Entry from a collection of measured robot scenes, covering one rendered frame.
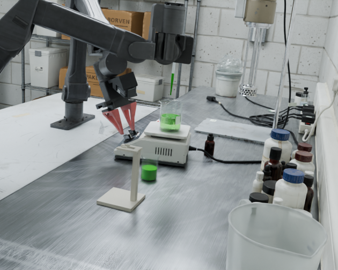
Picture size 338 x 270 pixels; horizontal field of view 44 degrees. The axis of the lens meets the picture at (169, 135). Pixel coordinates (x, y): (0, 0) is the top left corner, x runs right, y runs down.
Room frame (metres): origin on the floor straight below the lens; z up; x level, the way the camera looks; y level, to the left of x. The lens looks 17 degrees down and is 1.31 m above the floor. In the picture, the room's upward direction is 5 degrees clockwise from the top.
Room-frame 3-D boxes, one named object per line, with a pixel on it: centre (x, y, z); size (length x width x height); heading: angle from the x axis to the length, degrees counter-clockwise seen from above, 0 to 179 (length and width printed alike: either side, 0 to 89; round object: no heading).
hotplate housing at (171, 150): (1.14, 0.03, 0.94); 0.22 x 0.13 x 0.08; 84
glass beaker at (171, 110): (1.13, 0.00, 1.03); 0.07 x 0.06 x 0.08; 85
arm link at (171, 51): (0.96, 0.02, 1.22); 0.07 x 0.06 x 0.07; 173
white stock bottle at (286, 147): (1.07, -0.29, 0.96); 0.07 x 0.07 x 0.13
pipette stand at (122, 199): (0.84, 0.09, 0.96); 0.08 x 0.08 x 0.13; 72
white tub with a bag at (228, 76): (2.20, -0.28, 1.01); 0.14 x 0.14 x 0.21
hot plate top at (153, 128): (1.14, 0.00, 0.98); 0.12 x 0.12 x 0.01; 84
